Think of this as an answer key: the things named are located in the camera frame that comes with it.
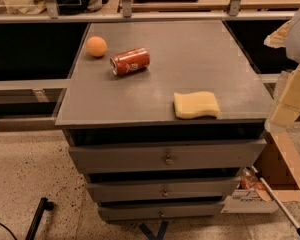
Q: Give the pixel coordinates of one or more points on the red snack bag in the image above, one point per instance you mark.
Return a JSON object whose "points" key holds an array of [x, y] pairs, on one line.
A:
{"points": [[249, 181]]}

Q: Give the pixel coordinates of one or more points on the bottom grey drawer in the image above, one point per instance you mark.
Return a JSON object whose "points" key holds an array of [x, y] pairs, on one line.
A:
{"points": [[160, 211]]}

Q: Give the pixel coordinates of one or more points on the orange ball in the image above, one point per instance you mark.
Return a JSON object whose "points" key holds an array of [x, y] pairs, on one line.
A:
{"points": [[96, 46]]}

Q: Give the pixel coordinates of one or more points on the white stick black handle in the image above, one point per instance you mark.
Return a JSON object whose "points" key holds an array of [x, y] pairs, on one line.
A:
{"points": [[283, 208]]}

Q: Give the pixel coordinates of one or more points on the yellow sponge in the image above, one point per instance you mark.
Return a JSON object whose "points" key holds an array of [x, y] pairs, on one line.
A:
{"points": [[195, 105]]}

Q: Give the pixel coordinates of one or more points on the grey drawer cabinet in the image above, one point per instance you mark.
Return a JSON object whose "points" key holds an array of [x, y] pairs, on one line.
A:
{"points": [[102, 109]]}

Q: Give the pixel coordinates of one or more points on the black stand leg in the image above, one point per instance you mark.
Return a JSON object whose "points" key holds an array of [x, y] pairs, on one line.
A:
{"points": [[44, 205]]}

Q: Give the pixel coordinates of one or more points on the red coke can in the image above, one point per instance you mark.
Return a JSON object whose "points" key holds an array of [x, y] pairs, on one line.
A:
{"points": [[130, 61]]}

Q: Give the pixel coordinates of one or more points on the top grey drawer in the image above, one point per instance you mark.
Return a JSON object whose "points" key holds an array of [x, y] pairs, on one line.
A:
{"points": [[166, 156]]}

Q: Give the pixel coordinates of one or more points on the grey drawer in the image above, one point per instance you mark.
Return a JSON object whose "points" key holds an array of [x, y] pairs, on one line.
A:
{"points": [[166, 156], [162, 189], [160, 211]]}

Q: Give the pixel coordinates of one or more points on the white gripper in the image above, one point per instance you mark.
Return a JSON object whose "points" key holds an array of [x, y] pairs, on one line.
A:
{"points": [[287, 36]]}

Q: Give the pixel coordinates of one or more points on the open cardboard box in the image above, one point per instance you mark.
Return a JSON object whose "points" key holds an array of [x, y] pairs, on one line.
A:
{"points": [[279, 166]]}

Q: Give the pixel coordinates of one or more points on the middle grey drawer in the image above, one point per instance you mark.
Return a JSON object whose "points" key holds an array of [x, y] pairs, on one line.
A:
{"points": [[162, 189]]}

